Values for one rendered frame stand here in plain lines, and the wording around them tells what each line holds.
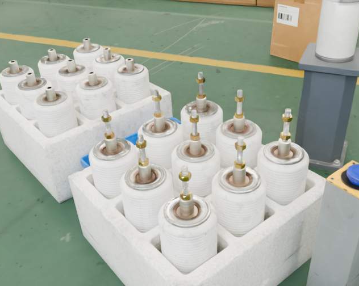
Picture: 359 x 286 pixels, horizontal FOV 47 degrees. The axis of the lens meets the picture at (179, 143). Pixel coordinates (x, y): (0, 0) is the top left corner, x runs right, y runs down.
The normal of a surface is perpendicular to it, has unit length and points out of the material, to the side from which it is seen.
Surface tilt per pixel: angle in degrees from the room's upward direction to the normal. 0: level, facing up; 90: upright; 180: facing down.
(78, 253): 0
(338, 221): 90
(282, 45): 89
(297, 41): 89
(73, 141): 90
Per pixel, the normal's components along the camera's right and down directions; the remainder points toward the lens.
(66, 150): 0.64, 0.40
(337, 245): -0.78, 0.38
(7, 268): -0.05, -0.83
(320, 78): -0.42, 0.53
